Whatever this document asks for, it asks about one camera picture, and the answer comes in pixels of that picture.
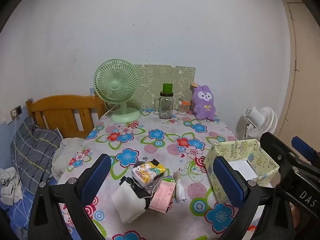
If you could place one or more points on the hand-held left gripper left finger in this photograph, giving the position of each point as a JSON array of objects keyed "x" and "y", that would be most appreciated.
[{"x": 97, "y": 177}]

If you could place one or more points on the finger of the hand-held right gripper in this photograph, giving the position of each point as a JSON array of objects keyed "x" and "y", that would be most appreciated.
[
  {"x": 275, "y": 147},
  {"x": 303, "y": 148}
]

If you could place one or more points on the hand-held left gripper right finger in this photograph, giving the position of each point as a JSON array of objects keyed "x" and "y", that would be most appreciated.
[{"x": 227, "y": 180}]

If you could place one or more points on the yellow cartoon print storage box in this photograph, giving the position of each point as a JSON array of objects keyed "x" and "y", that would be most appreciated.
[{"x": 240, "y": 147}]

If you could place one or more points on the black plastic bag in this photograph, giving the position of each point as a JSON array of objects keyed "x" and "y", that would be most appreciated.
[{"x": 143, "y": 195}]

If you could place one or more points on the cartoon print tissue packet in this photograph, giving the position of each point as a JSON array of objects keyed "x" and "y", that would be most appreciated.
[{"x": 147, "y": 173}]

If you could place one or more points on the green frog print packet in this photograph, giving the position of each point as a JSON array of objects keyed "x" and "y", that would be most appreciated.
[{"x": 170, "y": 180}]

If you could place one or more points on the pink packet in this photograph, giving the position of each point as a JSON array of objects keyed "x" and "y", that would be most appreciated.
[{"x": 161, "y": 197}]

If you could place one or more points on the white standing fan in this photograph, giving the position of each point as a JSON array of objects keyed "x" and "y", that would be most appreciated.
[{"x": 265, "y": 120}]

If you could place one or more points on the white crumpled blanket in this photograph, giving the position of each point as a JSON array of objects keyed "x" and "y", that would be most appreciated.
[{"x": 70, "y": 150}]

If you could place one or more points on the floral tablecloth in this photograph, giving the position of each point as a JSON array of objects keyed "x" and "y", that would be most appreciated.
[{"x": 160, "y": 155}]

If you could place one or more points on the beige door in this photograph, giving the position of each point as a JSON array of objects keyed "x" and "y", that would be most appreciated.
[{"x": 305, "y": 80}]

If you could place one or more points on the grey plaid pillow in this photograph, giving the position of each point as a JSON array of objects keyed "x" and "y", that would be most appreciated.
[{"x": 32, "y": 152}]

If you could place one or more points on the purple plush bunny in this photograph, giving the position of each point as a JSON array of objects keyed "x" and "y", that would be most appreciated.
[{"x": 203, "y": 105}]

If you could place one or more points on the wooden bed headboard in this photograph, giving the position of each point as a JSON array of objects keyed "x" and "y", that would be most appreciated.
[{"x": 60, "y": 107}]

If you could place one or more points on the cotton swab jar orange lid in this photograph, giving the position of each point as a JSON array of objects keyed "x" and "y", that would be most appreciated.
[{"x": 183, "y": 108}]

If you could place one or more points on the grey white crumpled cloth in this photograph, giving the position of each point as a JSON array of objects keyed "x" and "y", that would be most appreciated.
[{"x": 10, "y": 187}]

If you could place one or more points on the blue bed sheet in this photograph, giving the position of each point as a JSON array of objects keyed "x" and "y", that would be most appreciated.
[{"x": 15, "y": 217}]

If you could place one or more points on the glass mug jar green lid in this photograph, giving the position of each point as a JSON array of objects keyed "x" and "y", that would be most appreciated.
[{"x": 166, "y": 105}]

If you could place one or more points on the green desk fan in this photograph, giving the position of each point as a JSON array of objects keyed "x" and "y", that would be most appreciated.
[{"x": 116, "y": 80}]

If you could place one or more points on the green patterned board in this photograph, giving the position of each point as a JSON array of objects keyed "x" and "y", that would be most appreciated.
[{"x": 155, "y": 80}]

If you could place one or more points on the blue wall sticker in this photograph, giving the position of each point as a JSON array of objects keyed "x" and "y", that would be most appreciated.
[{"x": 92, "y": 91}]

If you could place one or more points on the wall socket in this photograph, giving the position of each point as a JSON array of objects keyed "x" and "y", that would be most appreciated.
[{"x": 18, "y": 110}]

